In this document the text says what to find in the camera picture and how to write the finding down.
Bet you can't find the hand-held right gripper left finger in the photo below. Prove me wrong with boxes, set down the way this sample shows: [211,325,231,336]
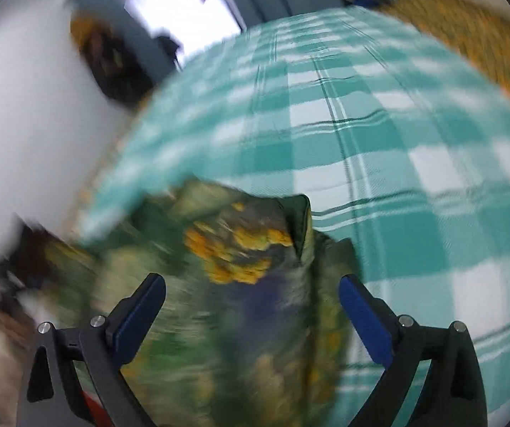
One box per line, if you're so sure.
[17,273,167,427]

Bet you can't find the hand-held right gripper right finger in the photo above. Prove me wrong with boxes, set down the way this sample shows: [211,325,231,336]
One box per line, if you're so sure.
[339,275,489,427]

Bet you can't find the green landscape print jacket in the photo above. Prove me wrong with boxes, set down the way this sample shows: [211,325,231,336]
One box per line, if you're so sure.
[43,178,363,427]

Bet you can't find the teal plaid blanket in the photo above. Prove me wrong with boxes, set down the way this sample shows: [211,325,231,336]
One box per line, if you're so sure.
[77,6,510,414]

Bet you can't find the hanging brown coats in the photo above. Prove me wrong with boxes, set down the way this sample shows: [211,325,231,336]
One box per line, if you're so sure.
[70,13,158,107]

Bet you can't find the dark hanging garment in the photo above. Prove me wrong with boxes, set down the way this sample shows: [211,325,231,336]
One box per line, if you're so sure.
[155,36,181,72]

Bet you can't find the narrow blue curtain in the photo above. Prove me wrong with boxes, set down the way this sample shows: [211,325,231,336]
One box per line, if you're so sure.
[70,0,184,99]

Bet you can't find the orange floral quilt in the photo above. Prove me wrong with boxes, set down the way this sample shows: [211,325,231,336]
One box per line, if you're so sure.
[380,0,510,121]

